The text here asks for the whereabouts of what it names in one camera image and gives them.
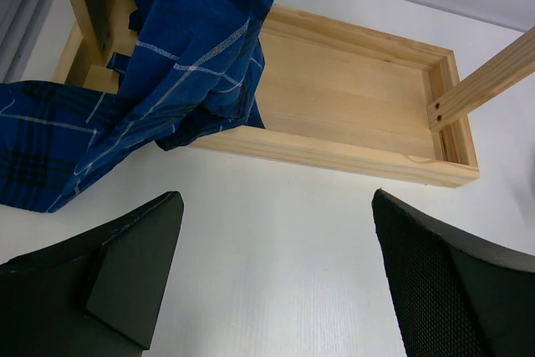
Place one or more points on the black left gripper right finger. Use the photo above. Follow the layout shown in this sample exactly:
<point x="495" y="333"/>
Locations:
<point x="454" y="294"/>

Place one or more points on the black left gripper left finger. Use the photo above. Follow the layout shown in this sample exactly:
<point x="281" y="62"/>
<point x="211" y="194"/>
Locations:
<point x="95" y="294"/>

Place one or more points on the blue plaid shirt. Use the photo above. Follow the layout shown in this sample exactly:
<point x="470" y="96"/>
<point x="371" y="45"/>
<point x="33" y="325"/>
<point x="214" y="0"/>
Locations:
<point x="194" y="71"/>

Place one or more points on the wooden clothes rack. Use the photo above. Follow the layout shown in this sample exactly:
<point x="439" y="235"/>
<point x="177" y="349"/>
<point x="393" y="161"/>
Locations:
<point x="331" y="94"/>

